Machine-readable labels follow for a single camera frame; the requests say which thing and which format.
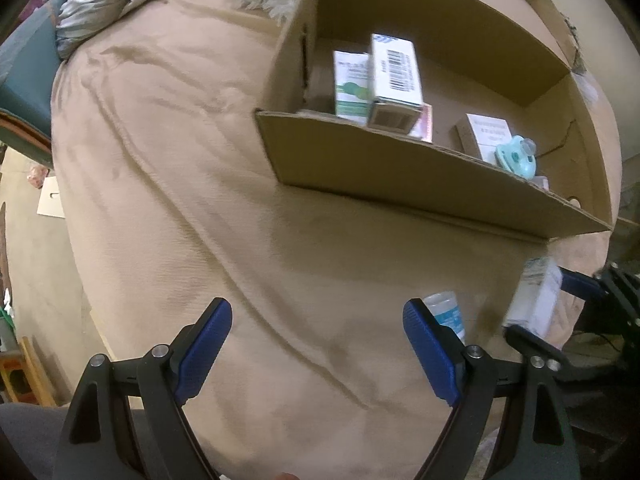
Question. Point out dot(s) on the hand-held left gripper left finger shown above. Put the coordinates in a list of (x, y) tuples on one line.
[(200, 355)]

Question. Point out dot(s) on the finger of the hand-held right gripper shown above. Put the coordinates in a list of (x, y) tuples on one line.
[(525, 337), (580, 284)]

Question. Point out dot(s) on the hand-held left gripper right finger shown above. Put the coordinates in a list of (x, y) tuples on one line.
[(432, 355)]

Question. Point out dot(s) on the white bottle with blue label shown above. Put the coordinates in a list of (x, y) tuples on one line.
[(447, 315)]

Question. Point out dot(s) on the white box with teal print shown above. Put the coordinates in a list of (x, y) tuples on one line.
[(537, 295)]

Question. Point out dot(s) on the teal pacifier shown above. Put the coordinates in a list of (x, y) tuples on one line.
[(515, 157)]

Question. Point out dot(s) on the white and red cigarette pack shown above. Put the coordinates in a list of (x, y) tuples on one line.
[(482, 132)]

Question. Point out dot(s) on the brown cardboard box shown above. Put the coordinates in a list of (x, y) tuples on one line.
[(400, 175)]

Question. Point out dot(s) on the white barcode medicine box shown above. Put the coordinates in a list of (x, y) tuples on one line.
[(395, 75)]

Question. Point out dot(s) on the white and green medicine box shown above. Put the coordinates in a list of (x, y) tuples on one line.
[(350, 85)]

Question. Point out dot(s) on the yellow wooden stool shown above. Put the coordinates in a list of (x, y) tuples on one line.
[(35, 370)]

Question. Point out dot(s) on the white flat board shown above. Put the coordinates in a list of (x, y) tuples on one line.
[(50, 200)]

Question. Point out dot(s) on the pink patterned packet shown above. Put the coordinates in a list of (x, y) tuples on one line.
[(424, 125)]

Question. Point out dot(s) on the pink plastic bag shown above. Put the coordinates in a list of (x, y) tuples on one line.
[(37, 176)]

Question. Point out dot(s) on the teal mattress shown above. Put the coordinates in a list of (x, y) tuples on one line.
[(25, 75)]

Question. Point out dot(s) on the crumpled grey bedsheet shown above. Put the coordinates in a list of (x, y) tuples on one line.
[(100, 5)]

